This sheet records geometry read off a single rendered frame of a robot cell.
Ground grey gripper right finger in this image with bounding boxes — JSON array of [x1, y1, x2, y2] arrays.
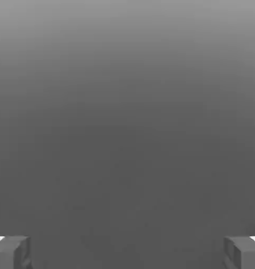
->
[[223, 235, 255, 269]]

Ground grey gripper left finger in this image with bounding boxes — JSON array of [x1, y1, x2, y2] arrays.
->
[[0, 235, 33, 269]]

